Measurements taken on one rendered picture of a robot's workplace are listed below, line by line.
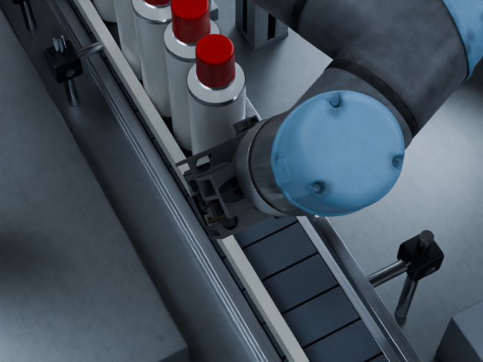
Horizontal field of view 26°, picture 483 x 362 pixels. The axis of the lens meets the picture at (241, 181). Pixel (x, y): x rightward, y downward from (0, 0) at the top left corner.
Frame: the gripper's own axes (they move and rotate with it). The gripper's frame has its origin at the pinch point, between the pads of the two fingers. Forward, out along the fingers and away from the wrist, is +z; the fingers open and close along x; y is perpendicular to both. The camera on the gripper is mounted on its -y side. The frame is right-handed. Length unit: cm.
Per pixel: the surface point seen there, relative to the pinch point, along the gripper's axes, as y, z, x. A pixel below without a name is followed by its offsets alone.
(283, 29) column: -15.6, 16.9, -12.0
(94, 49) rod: 5.6, 13.0, -17.5
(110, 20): 2.0, 17.0, -20.3
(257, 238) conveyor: 0.7, 2.5, 6.5
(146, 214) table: 8.1, 12.0, 0.2
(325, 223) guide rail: -3.2, -7.1, 6.9
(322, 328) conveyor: -0.1, -2.9, 16.0
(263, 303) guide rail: 4.3, -4.2, 11.2
